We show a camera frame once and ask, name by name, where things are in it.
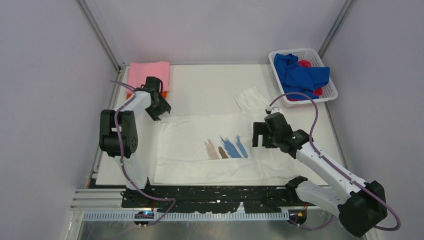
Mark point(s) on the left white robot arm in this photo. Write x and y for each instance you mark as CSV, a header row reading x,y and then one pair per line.
x,y
118,135

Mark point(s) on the white slotted cable duct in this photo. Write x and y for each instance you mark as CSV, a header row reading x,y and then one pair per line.
x,y
147,215

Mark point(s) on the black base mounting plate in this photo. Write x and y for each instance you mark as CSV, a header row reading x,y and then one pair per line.
x,y
211,199

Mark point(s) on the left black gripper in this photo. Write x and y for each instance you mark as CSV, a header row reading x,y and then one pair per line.
x,y
164,108

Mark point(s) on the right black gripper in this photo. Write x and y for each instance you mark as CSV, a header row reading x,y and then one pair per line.
x,y
260,128

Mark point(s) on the blue t shirt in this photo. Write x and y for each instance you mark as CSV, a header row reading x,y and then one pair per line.
x,y
282,63

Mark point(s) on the folded orange t shirt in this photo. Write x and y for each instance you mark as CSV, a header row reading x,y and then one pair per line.
x,y
164,95

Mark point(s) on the folded pink t shirt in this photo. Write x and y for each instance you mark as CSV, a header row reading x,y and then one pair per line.
x,y
138,73

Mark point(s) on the red t shirt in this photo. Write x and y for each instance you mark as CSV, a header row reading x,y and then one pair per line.
x,y
306,63

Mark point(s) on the white printed t shirt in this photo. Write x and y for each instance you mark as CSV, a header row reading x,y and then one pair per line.
x,y
217,148

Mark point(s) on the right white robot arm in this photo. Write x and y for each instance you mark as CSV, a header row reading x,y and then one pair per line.
x,y
358,204

